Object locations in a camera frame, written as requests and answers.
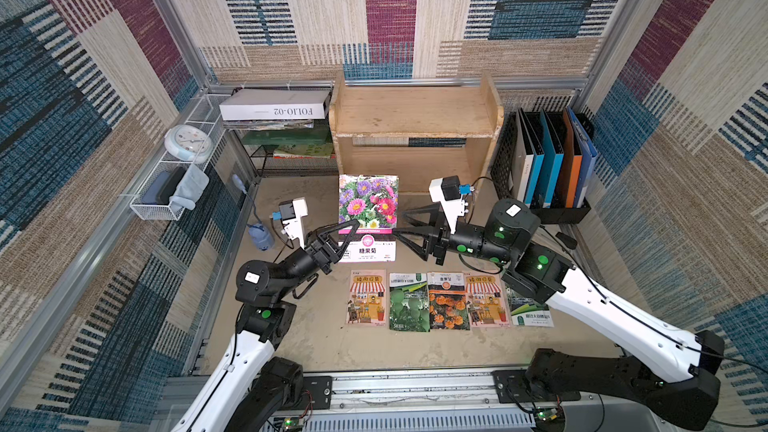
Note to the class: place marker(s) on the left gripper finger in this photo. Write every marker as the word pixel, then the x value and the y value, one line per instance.
pixel 340 244
pixel 330 232

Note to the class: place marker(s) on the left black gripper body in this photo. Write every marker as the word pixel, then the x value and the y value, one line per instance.
pixel 317 258

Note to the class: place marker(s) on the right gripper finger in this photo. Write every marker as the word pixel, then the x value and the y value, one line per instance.
pixel 426 216
pixel 419 241

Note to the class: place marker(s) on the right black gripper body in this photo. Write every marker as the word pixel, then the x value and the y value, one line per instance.
pixel 439 241

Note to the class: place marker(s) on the purple flower seed bag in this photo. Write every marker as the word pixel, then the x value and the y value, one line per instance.
pixel 371 201

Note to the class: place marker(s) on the green melon seed bag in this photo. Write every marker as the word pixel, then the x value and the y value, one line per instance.
pixel 409 302
pixel 527 312

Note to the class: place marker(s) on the orange marigold seed bag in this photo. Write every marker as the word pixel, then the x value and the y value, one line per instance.
pixel 448 308

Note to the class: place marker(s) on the pink flower shop seed bag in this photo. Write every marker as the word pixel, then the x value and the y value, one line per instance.
pixel 486 303

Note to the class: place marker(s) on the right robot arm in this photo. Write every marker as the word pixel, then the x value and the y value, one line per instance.
pixel 669 370

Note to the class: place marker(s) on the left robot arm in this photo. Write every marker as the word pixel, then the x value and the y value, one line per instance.
pixel 250 383

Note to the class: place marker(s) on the wooden two-tier shelf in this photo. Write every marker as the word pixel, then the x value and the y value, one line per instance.
pixel 417 133

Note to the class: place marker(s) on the green book on rack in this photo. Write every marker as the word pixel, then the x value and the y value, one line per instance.
pixel 288 137

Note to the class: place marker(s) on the white binder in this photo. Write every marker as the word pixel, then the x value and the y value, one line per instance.
pixel 522 159

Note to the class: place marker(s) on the teal binder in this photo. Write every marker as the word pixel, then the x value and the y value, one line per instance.
pixel 534 133
pixel 552 163

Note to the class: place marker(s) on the grey stapler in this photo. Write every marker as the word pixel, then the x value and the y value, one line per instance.
pixel 565 241

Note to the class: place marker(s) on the light blue cloth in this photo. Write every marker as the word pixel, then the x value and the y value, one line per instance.
pixel 189 190

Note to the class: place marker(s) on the orange binder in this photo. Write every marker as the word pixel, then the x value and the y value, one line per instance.
pixel 571 166

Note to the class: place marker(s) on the white folio box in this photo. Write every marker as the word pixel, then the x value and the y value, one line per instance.
pixel 263 104

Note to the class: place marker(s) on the blue binder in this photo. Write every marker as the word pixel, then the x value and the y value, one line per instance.
pixel 589 155

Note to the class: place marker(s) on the white round clock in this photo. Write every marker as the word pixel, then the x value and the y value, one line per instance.
pixel 188 144

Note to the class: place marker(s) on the dark pouch in basket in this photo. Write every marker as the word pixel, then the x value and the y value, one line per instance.
pixel 163 187

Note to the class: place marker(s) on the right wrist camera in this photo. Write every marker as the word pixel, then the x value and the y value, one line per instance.
pixel 452 196

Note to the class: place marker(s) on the black wire rack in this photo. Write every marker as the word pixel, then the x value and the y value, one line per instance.
pixel 297 160

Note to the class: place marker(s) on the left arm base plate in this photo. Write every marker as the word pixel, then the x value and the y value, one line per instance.
pixel 308 392

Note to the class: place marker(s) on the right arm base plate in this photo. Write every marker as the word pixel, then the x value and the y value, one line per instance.
pixel 511 385

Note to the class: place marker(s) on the white wire basket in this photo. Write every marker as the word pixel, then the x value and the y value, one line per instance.
pixel 205 115

